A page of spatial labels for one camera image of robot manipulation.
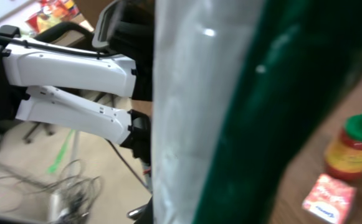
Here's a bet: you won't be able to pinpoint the green glove package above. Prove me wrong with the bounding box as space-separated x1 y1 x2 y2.
151 0 362 223

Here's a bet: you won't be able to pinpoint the red white tissue pack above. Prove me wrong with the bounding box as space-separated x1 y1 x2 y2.
302 174 356 224

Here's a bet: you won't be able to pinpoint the red sriracha sauce bottle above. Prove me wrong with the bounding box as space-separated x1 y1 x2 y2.
324 113 362 181

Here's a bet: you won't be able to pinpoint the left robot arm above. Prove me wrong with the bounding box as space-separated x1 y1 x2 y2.
0 26 153 164

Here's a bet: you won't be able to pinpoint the colourful background package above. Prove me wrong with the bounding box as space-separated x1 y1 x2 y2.
26 0 80 34

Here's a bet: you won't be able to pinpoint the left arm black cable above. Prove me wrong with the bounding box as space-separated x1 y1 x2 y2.
0 32 119 59

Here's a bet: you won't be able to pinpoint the tangled floor cables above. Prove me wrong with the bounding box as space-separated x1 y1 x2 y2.
0 158 103 224

